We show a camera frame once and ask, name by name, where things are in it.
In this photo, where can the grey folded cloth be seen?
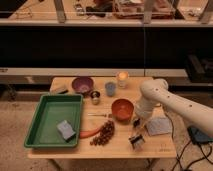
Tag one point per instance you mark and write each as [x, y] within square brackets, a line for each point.
[159, 126]

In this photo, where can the bunch of dark grapes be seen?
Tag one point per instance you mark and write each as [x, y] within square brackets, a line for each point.
[106, 133]

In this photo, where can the orange carrot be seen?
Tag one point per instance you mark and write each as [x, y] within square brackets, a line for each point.
[89, 133]

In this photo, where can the black handled brush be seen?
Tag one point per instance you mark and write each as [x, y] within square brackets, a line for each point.
[136, 139]

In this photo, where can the glass jar candle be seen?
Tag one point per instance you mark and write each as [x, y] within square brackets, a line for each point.
[122, 78]

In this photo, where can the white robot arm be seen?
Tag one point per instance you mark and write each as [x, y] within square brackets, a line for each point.
[156, 91]

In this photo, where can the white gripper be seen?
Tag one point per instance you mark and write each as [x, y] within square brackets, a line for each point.
[142, 116]

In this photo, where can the green plastic tray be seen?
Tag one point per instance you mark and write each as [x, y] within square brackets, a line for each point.
[50, 112]

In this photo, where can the purple bowl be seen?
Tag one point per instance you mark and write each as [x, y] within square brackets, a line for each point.
[82, 84]

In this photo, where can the small metal fork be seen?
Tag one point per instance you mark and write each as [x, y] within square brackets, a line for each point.
[100, 115]

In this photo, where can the wooden table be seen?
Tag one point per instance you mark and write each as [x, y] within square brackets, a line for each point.
[119, 147]

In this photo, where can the small metal cup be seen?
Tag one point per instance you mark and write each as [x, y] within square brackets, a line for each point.
[95, 97]

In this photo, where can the grey blue sponge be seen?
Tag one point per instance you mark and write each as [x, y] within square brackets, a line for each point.
[66, 129]

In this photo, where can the orange bowl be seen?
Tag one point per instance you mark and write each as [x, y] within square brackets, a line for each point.
[122, 109]

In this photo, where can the black power adapter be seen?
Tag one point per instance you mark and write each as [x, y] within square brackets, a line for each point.
[197, 136]

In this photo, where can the blue cup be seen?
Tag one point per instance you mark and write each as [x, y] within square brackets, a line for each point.
[110, 88]

